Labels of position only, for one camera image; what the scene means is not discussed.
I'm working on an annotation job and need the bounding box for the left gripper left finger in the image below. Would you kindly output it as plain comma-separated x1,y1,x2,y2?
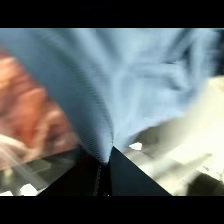
37,148,103,197

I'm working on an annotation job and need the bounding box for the light blue shirt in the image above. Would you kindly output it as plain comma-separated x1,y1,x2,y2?
0,27,221,166

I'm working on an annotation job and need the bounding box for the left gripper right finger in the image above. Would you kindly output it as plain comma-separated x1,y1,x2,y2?
99,145,172,197

